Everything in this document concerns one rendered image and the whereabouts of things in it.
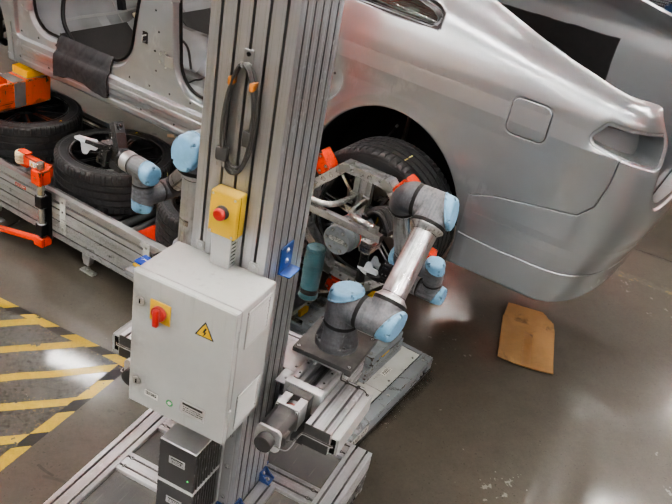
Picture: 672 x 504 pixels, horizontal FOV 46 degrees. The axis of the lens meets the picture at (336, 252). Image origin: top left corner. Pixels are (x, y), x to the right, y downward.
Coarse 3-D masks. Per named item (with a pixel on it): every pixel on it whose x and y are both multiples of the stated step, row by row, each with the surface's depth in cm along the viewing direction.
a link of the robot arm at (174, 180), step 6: (174, 174) 273; (180, 174) 270; (162, 180) 277; (168, 180) 276; (174, 180) 273; (180, 180) 271; (168, 186) 276; (174, 186) 275; (180, 186) 274; (168, 192) 277; (174, 192) 278; (180, 192) 278; (168, 198) 279
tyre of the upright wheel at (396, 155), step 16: (352, 144) 342; (368, 144) 334; (384, 144) 334; (400, 144) 336; (368, 160) 328; (384, 160) 324; (400, 160) 324; (416, 160) 330; (432, 160) 336; (400, 176) 322; (432, 176) 331; (448, 192) 335; (448, 240) 342
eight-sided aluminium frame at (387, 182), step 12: (336, 168) 328; (348, 168) 324; (360, 168) 322; (372, 168) 324; (324, 180) 334; (372, 180) 320; (384, 180) 317; (396, 180) 320; (312, 192) 340; (312, 216) 350; (312, 228) 351; (312, 240) 349; (324, 264) 350; (336, 264) 352; (336, 276) 349; (348, 276) 345; (372, 288) 340
